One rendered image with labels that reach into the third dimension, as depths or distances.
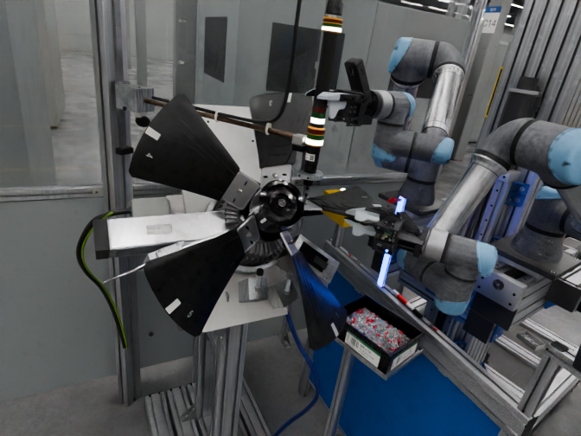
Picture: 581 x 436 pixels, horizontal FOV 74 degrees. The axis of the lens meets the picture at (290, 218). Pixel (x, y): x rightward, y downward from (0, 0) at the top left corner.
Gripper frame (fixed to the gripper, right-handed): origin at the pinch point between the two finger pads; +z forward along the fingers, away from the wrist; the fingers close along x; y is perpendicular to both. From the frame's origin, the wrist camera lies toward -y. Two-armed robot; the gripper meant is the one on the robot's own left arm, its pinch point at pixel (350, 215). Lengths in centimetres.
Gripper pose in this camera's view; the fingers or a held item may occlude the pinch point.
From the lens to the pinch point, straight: 104.2
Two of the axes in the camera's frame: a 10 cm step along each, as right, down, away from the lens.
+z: -8.9, -2.8, 3.6
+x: -0.8, 8.7, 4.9
